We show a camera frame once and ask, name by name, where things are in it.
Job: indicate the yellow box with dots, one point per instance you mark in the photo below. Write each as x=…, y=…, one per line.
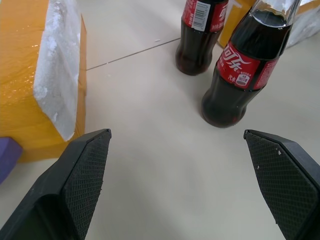
x=275, y=22

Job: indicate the glass cola bottle red label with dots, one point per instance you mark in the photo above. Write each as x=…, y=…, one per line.
x=197, y=37
x=235, y=75

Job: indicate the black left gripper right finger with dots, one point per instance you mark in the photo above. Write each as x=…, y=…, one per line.
x=287, y=182

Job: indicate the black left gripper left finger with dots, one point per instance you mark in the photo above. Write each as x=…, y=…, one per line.
x=75, y=185

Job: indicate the purple block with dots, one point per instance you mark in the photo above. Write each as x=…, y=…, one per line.
x=7, y=156

